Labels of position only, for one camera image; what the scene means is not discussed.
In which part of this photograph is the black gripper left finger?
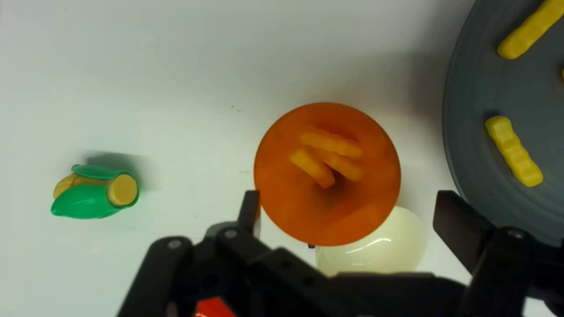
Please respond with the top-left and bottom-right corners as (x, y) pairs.
(116, 190), (262, 317)

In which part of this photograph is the green yellow toy corn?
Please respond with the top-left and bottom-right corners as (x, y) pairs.
(49, 164), (141, 220)

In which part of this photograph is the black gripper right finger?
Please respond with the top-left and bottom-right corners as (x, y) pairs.
(431, 188), (564, 317)

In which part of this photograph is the cream plastic bowl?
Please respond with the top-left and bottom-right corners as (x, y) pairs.
(313, 204), (426, 278)

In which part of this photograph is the orange plastic cup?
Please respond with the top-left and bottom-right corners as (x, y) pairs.
(252, 102), (402, 248)

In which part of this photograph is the grey plate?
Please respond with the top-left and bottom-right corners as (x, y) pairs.
(442, 0), (564, 248)

